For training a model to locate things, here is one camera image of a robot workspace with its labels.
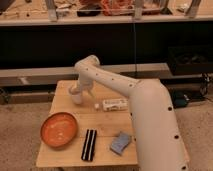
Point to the wooden table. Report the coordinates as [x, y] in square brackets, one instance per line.
[107, 124]

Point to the long wooden bench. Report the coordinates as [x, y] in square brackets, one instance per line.
[45, 76]

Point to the metal shelf frame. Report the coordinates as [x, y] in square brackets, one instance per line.
[74, 12]

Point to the blue sponge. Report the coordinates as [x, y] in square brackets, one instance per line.
[120, 142]

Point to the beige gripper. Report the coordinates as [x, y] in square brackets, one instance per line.
[74, 90]

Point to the black striped block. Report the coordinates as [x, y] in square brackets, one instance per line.
[89, 145]

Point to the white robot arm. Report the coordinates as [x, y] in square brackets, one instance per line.
[159, 143]

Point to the white ceramic cup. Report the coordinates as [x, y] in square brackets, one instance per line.
[77, 98]

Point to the white plastic bottle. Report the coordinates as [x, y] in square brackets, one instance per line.
[118, 104]

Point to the orange bowl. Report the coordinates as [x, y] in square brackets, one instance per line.
[59, 129]

